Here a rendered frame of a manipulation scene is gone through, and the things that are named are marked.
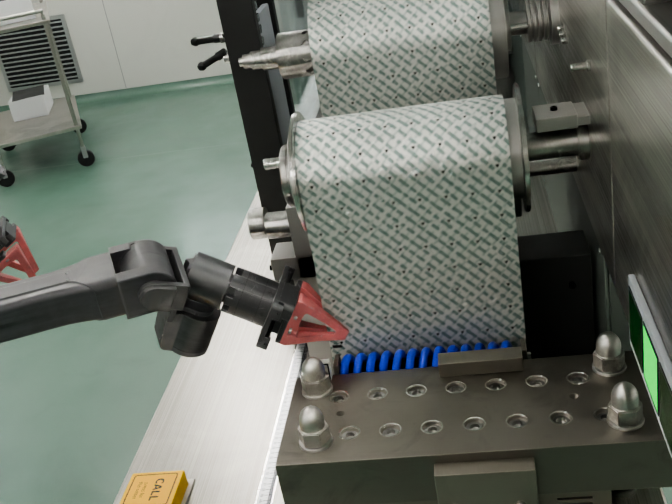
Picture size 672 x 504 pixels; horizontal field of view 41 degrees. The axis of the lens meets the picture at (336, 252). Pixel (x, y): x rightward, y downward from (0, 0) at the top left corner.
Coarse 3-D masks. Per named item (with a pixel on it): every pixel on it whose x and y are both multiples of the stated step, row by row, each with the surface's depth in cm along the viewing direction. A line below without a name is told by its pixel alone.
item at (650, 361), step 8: (648, 344) 71; (648, 352) 71; (648, 360) 72; (656, 360) 68; (648, 368) 72; (656, 368) 69; (648, 376) 72; (656, 376) 69; (648, 384) 73; (656, 384) 69; (656, 392) 70; (656, 400) 70; (656, 408) 70
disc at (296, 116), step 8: (296, 112) 104; (296, 120) 103; (288, 136) 100; (288, 144) 99; (288, 152) 99; (296, 176) 99; (296, 184) 99; (296, 192) 99; (296, 200) 99; (296, 208) 100; (304, 224) 102
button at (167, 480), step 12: (132, 480) 112; (144, 480) 111; (156, 480) 111; (168, 480) 110; (180, 480) 110; (132, 492) 109; (144, 492) 109; (156, 492) 109; (168, 492) 108; (180, 492) 110
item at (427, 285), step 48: (336, 240) 102; (384, 240) 102; (432, 240) 101; (480, 240) 101; (336, 288) 105; (384, 288) 104; (432, 288) 104; (480, 288) 103; (384, 336) 107; (432, 336) 107; (480, 336) 106
